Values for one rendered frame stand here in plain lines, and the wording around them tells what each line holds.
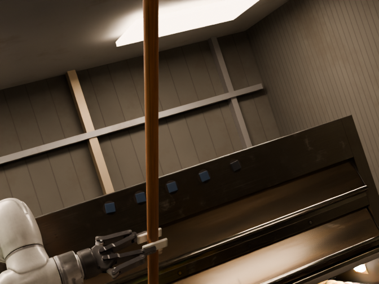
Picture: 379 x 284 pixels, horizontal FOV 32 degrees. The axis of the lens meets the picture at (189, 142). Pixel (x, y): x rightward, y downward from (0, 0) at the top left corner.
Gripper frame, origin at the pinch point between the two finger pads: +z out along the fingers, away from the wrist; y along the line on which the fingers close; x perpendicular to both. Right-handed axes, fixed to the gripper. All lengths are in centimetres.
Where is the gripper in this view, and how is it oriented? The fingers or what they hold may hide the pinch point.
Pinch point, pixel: (152, 240)
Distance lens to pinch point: 176.2
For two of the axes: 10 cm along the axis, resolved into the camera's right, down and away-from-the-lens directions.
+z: 9.0, -2.7, 3.4
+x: 0.4, -7.2, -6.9
